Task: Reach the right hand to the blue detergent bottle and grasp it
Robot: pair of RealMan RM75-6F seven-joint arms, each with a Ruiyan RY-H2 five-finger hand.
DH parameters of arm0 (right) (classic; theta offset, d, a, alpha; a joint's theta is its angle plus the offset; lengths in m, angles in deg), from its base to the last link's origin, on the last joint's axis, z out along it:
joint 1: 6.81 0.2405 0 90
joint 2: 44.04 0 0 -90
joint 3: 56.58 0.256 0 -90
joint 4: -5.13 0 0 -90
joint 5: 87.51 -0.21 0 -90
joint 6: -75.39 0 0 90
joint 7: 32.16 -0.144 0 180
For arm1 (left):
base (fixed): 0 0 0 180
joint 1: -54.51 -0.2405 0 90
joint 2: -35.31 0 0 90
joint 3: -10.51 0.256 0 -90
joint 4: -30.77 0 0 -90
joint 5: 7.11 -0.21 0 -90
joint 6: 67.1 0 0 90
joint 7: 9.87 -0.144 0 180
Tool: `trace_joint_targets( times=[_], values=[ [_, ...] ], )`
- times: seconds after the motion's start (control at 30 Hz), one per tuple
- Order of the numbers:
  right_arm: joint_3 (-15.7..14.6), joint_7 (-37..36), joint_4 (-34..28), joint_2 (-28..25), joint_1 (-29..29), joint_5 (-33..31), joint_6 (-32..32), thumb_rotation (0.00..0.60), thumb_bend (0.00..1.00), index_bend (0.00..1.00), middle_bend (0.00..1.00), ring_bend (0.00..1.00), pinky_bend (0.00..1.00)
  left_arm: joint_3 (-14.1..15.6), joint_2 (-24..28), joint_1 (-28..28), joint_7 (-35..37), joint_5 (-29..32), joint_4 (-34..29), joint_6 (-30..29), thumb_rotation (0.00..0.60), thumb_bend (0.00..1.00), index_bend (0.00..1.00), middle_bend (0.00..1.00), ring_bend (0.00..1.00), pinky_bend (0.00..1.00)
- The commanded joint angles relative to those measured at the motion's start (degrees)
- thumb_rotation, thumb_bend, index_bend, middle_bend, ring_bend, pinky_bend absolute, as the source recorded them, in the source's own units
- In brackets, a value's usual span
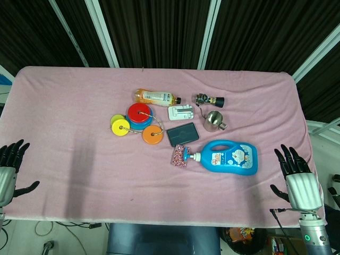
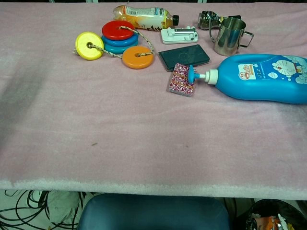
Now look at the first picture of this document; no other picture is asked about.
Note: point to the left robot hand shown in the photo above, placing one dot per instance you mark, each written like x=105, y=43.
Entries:
x=6, y=174

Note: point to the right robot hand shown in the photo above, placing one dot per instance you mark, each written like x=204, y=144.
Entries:
x=302, y=186

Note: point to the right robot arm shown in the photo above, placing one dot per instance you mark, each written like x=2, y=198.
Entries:
x=314, y=233

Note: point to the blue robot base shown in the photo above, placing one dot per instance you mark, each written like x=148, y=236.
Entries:
x=162, y=239

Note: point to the blue detergent bottle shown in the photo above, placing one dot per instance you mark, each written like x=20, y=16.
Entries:
x=229, y=158

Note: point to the orange drink bottle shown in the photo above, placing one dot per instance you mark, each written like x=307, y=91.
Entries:
x=154, y=97

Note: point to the black trash bin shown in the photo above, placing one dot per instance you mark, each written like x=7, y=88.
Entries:
x=244, y=240

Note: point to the black rectangular tray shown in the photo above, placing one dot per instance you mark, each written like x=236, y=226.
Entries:
x=182, y=133

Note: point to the white plastic hook holder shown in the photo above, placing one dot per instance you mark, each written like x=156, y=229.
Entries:
x=181, y=112

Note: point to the pink table cloth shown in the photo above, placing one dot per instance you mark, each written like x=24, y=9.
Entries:
x=148, y=170

